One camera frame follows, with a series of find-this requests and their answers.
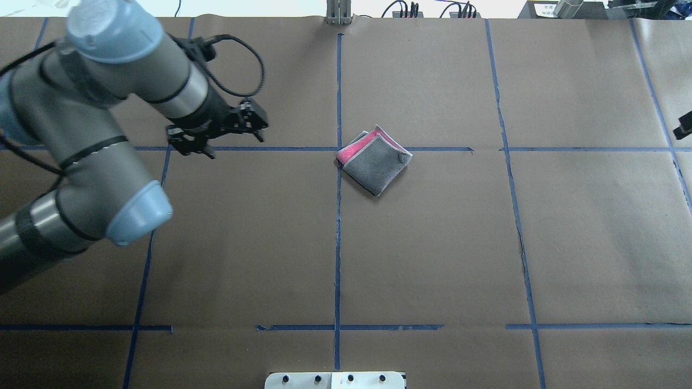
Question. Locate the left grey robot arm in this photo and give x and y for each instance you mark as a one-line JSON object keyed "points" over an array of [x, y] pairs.
{"points": [[56, 114]]}

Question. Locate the pink and grey towel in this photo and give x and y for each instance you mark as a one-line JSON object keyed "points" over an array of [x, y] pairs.
{"points": [[373, 159]]}

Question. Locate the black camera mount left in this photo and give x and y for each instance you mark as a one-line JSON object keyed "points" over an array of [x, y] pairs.
{"points": [[187, 143]]}

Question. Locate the grey metal post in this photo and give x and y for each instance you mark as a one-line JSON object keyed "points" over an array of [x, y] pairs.
{"points": [[338, 12]]}

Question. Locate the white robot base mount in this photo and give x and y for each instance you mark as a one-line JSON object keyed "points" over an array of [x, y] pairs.
{"points": [[348, 379]]}

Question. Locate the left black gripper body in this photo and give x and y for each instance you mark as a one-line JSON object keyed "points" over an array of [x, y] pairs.
{"points": [[214, 115]]}

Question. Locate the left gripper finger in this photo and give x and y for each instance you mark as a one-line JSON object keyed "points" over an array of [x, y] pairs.
{"points": [[253, 115], [257, 131]]}

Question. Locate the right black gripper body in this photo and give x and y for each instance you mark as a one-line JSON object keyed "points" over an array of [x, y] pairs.
{"points": [[684, 129]]}

